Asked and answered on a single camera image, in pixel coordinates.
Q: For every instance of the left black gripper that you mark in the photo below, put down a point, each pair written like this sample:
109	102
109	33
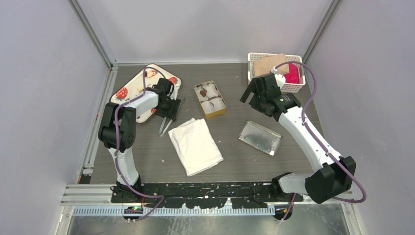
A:
172	113

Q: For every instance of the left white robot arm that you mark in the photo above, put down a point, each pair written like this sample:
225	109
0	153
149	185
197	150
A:
117	130

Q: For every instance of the silver tin lid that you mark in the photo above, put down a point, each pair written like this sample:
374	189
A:
260	137

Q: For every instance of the white folded cloth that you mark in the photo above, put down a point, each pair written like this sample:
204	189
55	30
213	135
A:
195	146

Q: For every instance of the pink cloth in basket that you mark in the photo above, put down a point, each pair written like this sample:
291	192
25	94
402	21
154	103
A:
293	75

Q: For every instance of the beige cloth in basket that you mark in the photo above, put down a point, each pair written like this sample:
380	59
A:
265	64

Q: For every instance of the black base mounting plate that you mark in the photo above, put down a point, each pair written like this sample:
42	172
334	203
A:
242	195

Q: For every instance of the metal tongs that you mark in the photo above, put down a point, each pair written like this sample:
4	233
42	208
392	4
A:
165	127

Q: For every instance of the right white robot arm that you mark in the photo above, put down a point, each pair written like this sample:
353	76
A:
332	172

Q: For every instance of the white plastic basket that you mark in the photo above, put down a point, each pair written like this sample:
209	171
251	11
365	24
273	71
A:
287	87

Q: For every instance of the strawberry pattern tray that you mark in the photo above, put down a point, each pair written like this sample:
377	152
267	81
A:
135	85

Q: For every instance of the gold chocolate tin box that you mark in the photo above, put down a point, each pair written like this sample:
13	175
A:
217	113

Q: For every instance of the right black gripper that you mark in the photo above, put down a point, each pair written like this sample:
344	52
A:
254	103

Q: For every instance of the chocolate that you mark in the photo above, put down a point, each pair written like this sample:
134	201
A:
203	93

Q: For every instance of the white paper cup liner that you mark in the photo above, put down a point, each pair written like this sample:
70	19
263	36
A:
208	107
211	90
198	94
218	104

